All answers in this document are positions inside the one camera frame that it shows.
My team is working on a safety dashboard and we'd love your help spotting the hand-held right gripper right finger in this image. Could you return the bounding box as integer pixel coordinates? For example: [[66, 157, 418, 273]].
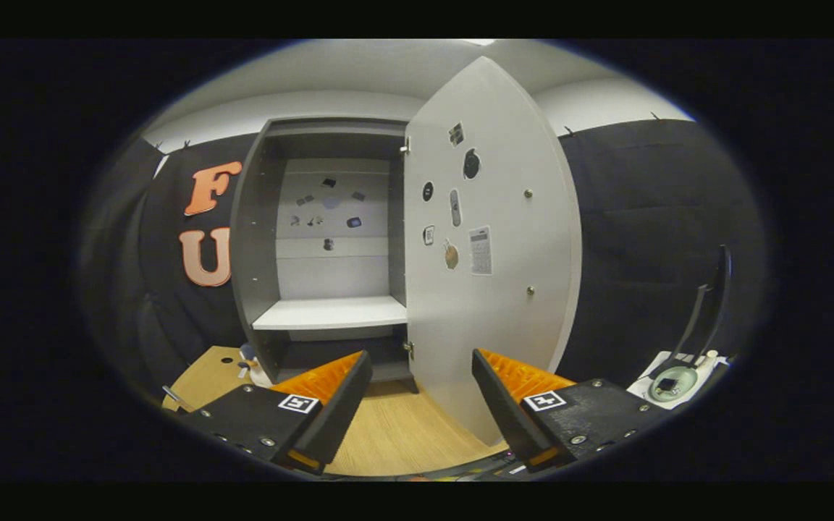
[[471, 348, 671, 473]]

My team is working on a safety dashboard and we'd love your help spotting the desk lamp with green base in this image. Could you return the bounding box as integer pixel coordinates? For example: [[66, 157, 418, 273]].
[[647, 245, 734, 404]]

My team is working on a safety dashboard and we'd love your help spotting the penguin plush toy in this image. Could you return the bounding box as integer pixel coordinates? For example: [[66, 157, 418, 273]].
[[237, 343, 274, 389]]

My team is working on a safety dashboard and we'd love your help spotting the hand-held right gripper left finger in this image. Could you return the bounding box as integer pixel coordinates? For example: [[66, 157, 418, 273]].
[[171, 350, 374, 476]]

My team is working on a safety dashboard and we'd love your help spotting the white cabinet door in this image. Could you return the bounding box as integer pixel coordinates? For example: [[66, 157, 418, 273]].
[[403, 56, 583, 447]]

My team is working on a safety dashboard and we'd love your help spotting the grey cabinet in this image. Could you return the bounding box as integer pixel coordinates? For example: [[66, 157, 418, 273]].
[[230, 117, 421, 395]]

